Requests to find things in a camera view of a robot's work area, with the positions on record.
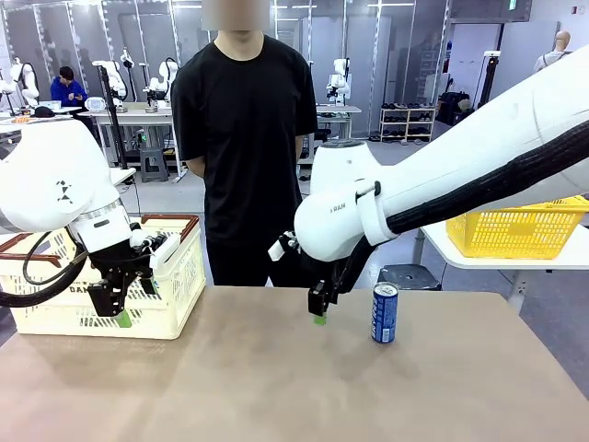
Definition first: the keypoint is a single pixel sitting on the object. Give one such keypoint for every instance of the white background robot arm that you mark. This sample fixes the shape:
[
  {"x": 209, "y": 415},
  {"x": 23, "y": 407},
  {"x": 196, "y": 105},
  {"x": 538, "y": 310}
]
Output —
[
  {"x": 115, "y": 76},
  {"x": 25, "y": 78},
  {"x": 161, "y": 78},
  {"x": 338, "y": 83}
]

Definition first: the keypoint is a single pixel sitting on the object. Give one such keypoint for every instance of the grey step stool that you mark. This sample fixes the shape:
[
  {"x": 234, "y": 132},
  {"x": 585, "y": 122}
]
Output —
[{"x": 154, "y": 163}]

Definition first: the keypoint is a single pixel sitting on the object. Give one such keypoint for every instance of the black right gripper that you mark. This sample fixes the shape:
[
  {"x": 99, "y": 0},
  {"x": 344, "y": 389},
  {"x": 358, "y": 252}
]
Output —
[{"x": 339, "y": 281}]

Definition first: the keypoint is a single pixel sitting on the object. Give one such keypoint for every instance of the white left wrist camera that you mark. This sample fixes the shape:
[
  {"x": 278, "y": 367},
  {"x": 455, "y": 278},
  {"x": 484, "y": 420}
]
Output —
[{"x": 163, "y": 251}]

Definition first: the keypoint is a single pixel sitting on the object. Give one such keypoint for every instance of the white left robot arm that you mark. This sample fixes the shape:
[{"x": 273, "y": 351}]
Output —
[{"x": 46, "y": 184}]

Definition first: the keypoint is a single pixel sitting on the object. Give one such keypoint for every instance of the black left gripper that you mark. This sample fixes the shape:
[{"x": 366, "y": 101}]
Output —
[{"x": 122, "y": 264}]

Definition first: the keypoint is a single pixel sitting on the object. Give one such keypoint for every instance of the white side table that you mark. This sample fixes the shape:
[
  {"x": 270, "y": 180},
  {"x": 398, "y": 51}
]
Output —
[{"x": 460, "y": 260}]

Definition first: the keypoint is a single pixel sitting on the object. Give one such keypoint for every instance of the white shoe rack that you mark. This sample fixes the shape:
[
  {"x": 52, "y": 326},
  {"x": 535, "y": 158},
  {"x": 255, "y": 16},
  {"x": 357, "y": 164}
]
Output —
[{"x": 409, "y": 124}]

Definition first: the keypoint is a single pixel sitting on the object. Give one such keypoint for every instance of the black tripod pole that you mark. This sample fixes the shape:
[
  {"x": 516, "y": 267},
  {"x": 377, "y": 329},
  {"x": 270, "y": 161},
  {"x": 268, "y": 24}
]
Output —
[{"x": 112, "y": 115}]

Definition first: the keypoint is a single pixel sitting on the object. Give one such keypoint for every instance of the person in black clothes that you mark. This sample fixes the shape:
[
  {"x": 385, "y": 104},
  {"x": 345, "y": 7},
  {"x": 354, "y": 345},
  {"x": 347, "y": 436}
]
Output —
[{"x": 244, "y": 138}]

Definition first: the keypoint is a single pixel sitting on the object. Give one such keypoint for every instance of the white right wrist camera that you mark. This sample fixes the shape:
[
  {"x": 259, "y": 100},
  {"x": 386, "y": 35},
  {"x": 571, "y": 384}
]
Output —
[{"x": 276, "y": 251}]

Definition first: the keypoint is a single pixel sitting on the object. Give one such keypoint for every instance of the mannequin with apron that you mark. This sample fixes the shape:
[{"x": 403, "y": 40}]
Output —
[{"x": 557, "y": 46}]

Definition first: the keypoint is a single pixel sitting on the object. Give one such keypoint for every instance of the black stand with white light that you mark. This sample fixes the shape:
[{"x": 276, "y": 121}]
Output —
[{"x": 487, "y": 78}]

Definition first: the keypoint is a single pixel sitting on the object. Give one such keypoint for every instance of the black bag pile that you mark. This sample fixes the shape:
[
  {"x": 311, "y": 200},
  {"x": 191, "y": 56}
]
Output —
[{"x": 453, "y": 108}]

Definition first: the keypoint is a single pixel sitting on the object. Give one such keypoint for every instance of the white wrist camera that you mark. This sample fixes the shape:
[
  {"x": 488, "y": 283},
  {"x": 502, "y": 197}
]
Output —
[
  {"x": 276, "y": 251},
  {"x": 163, "y": 251}
]

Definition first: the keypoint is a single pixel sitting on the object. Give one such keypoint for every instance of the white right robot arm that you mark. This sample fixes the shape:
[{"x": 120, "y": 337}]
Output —
[{"x": 460, "y": 161}]

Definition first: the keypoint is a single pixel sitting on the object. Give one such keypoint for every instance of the yellow plastic basket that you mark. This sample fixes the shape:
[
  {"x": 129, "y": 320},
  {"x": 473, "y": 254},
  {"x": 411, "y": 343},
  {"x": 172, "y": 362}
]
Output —
[{"x": 515, "y": 230}]

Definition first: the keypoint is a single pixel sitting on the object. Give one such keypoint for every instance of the white background work table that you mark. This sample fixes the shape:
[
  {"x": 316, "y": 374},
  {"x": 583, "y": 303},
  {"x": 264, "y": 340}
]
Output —
[{"x": 138, "y": 112}]

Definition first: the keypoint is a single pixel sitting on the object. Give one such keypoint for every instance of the blue drink can white text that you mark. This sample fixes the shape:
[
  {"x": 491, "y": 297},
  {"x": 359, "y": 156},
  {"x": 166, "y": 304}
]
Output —
[{"x": 384, "y": 315}]

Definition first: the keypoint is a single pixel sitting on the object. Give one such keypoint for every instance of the seated person blue hoodie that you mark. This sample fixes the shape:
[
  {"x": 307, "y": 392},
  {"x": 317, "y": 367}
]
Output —
[{"x": 66, "y": 89}]

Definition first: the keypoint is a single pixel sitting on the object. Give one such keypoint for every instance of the person's left forearm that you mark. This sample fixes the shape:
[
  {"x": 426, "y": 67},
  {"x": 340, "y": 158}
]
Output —
[{"x": 299, "y": 146}]

